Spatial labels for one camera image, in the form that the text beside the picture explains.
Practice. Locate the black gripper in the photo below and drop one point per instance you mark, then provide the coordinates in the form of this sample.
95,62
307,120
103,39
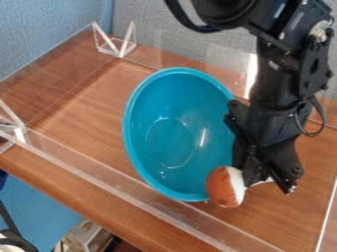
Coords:
264,148

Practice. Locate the toy mushroom brown cap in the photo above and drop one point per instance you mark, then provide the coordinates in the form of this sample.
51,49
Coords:
226,188

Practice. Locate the blue plastic bowl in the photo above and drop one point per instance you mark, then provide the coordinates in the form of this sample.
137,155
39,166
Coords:
175,136

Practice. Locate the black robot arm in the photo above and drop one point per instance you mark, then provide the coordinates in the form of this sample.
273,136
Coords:
293,31

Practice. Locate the clear acrylic front barrier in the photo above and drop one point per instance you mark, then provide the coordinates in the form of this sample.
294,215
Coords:
121,203

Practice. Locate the clear acrylic barrier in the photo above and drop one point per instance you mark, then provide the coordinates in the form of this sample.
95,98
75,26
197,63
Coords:
234,67
121,203

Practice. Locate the clear acrylic back barrier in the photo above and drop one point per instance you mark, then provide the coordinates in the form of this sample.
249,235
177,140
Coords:
234,67

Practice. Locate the white object under table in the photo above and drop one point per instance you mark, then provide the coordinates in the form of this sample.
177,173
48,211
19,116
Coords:
86,237

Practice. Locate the black stand leg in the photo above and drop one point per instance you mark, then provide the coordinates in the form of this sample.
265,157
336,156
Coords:
12,242

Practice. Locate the clear acrylic corner bracket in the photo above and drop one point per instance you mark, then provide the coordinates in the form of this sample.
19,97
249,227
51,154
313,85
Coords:
114,46

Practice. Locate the clear acrylic left bracket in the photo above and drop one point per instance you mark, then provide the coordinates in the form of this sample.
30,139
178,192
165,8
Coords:
11,126

